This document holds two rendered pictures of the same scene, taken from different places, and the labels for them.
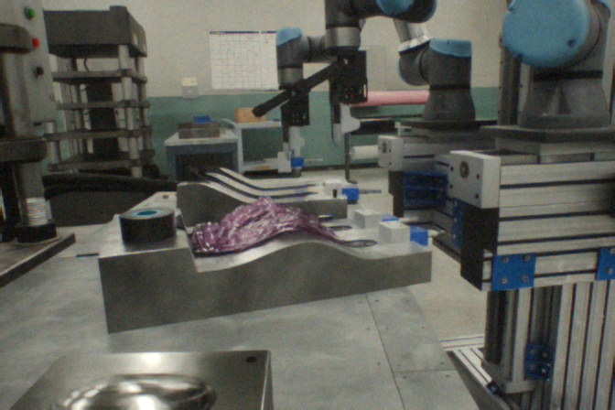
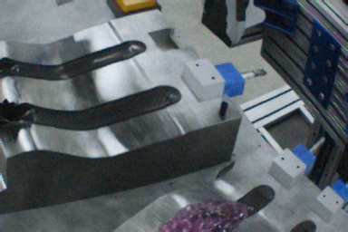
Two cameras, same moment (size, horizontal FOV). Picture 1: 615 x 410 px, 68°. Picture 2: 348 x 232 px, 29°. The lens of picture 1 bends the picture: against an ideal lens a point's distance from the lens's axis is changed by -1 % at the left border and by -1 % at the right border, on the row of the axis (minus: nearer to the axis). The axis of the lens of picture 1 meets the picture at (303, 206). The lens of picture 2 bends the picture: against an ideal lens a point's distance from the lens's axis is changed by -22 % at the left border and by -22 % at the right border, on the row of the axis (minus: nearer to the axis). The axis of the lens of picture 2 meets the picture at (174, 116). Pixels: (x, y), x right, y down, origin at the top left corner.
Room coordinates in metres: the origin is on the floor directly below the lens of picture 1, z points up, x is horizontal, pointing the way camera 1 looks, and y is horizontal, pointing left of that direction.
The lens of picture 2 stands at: (0.37, 0.44, 1.65)
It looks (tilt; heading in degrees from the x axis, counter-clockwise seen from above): 44 degrees down; 325
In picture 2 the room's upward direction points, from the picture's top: 10 degrees clockwise
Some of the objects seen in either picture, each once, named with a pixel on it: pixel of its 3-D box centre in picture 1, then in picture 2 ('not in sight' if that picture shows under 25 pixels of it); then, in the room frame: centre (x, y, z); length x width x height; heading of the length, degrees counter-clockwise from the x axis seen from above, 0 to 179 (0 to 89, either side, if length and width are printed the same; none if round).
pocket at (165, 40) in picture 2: not in sight; (166, 48); (1.17, -0.07, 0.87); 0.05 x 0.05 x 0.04; 0
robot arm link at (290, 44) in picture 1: (290, 48); not in sight; (1.36, 0.02, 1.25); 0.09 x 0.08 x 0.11; 109
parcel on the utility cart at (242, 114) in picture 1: (250, 117); not in sight; (6.96, 0.75, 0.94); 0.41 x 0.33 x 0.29; 108
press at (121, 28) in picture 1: (105, 118); not in sight; (5.20, 2.17, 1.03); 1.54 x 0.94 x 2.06; 11
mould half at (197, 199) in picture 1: (242, 199); (44, 108); (1.13, 0.15, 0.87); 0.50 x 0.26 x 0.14; 90
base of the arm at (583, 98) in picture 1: (564, 100); not in sight; (0.88, -0.50, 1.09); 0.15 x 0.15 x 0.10
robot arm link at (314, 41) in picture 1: (325, 48); not in sight; (1.37, -0.08, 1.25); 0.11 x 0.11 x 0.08; 19
